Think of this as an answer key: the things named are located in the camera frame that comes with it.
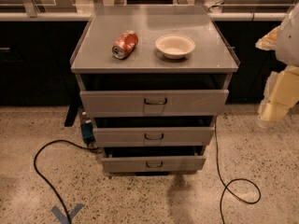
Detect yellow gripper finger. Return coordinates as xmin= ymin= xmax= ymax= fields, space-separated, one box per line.
xmin=258 ymin=65 xmax=299 ymax=122
xmin=255 ymin=26 xmax=279 ymax=50

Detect grey bottom drawer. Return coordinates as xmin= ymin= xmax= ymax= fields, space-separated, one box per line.
xmin=101 ymin=156 xmax=206 ymax=173

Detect grey drawer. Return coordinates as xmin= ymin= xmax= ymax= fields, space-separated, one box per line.
xmin=101 ymin=156 xmax=206 ymax=173
xmin=80 ymin=90 xmax=228 ymax=118
xmin=93 ymin=127 xmax=214 ymax=147

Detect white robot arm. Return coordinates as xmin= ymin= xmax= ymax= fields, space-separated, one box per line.
xmin=255 ymin=4 xmax=299 ymax=128

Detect grey middle drawer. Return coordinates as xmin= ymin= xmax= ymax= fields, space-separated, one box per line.
xmin=93 ymin=127 xmax=214 ymax=147

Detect grey drawer cabinet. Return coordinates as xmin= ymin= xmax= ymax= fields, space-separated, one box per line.
xmin=71 ymin=6 xmax=238 ymax=160

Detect grey top drawer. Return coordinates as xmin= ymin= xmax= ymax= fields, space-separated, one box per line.
xmin=80 ymin=90 xmax=228 ymax=118

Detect white paper bowl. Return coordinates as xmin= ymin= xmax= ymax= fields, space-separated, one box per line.
xmin=155 ymin=35 xmax=195 ymax=60

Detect crushed orange soda can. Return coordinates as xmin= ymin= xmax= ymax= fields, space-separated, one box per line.
xmin=112 ymin=30 xmax=138 ymax=59

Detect blue power adapter box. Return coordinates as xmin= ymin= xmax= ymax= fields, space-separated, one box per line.
xmin=80 ymin=122 xmax=94 ymax=144

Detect dark counter cabinets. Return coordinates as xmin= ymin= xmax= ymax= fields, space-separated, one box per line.
xmin=0 ymin=21 xmax=285 ymax=105

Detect blue tape floor mark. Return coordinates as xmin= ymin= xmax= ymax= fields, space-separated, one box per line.
xmin=50 ymin=203 xmax=85 ymax=224

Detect black cable on right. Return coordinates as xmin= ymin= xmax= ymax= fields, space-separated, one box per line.
xmin=213 ymin=121 xmax=262 ymax=224

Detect black cable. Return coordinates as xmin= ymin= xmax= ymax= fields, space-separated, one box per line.
xmin=33 ymin=139 xmax=103 ymax=224
xmin=213 ymin=121 xmax=262 ymax=224

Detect black cable on left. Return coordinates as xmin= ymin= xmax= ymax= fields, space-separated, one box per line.
xmin=33 ymin=139 xmax=103 ymax=224

